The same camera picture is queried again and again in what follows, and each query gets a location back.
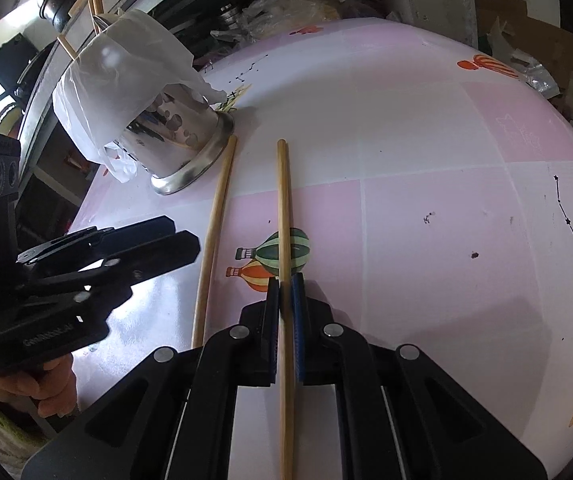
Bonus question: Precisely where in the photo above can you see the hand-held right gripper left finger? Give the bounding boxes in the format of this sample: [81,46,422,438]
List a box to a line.
[21,277,281,480]

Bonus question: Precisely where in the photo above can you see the black box appliance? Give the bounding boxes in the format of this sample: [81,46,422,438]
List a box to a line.
[0,32,40,96]

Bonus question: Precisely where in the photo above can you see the cardboard box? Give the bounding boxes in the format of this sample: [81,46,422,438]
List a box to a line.
[471,0,573,68]

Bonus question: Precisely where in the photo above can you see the steel utensil holder with bag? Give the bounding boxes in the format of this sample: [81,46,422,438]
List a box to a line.
[52,9,230,184]

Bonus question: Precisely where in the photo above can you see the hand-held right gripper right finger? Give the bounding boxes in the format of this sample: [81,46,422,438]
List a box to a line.
[291,274,549,480]

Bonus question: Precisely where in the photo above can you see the clear crumpled shopping bag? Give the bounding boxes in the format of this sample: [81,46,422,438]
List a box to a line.
[486,17,562,98]

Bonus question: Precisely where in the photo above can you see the person's left hand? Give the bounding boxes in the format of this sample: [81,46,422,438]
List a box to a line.
[0,350,80,418]

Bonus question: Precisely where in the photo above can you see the brown clay pot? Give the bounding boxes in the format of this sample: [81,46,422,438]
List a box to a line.
[0,102,22,133]

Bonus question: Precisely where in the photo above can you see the stacked steel containers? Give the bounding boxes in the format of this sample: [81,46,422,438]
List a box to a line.
[219,2,247,31]

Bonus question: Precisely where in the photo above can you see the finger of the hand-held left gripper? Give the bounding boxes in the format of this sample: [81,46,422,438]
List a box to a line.
[16,215,177,268]
[26,231,202,295]

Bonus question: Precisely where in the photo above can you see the yellow plastic bag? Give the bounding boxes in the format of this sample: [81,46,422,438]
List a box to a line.
[241,0,352,36]

